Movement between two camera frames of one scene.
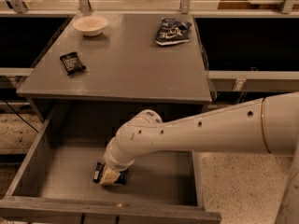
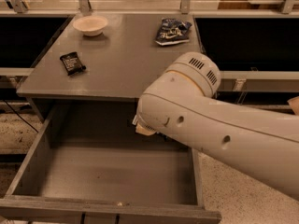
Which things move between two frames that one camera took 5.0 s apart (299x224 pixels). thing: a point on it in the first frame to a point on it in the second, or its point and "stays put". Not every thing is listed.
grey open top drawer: [53, 181] stays put
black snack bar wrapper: [72, 63] stays put
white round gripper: [114, 165] to [142, 128]
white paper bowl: [92, 25] stays put
